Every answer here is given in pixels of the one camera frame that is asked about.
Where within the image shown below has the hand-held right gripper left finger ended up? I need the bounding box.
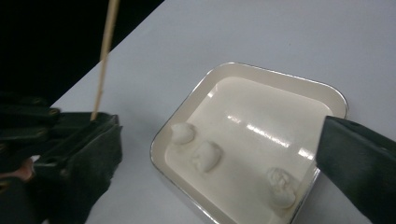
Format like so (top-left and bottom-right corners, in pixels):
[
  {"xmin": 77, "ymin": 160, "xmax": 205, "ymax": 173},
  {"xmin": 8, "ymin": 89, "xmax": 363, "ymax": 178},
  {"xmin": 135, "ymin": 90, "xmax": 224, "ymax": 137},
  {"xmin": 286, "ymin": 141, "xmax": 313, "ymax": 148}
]
[{"xmin": 31, "ymin": 116, "xmax": 123, "ymax": 224}]

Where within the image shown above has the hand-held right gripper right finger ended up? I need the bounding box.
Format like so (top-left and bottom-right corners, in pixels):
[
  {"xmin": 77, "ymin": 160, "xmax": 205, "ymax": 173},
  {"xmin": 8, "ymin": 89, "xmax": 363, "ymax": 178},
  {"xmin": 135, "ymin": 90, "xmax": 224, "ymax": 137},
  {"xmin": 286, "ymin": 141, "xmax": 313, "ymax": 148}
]
[{"xmin": 315, "ymin": 115, "xmax": 396, "ymax": 224}]

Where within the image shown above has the wooden skewer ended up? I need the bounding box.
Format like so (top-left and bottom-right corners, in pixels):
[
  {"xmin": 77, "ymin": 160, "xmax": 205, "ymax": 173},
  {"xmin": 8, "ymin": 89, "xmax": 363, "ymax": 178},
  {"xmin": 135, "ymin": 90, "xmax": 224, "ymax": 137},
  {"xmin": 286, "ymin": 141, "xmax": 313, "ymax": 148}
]
[{"xmin": 90, "ymin": 0, "xmax": 121, "ymax": 122}]

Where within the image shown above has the white marshmallow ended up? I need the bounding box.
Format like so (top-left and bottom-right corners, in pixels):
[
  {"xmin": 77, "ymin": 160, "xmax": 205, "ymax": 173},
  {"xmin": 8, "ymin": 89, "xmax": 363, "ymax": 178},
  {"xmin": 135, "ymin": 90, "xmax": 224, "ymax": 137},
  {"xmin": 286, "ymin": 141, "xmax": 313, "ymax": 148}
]
[
  {"xmin": 170, "ymin": 121, "xmax": 197, "ymax": 146},
  {"xmin": 266, "ymin": 167, "xmax": 299, "ymax": 210},
  {"xmin": 191, "ymin": 140, "xmax": 224, "ymax": 174}
]

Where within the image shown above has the white square tray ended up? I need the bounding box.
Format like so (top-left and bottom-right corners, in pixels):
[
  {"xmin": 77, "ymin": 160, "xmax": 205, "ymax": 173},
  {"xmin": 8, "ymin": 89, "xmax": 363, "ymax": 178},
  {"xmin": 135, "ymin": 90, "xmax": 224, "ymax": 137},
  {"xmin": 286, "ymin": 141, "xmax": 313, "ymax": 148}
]
[{"xmin": 149, "ymin": 62, "xmax": 349, "ymax": 224}]

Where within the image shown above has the light blue table mat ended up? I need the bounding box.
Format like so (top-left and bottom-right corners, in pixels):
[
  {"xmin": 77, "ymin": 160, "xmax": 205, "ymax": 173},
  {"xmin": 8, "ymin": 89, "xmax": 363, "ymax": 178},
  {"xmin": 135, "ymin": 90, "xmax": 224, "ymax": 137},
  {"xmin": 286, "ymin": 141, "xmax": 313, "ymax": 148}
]
[{"xmin": 43, "ymin": 0, "xmax": 396, "ymax": 224}]

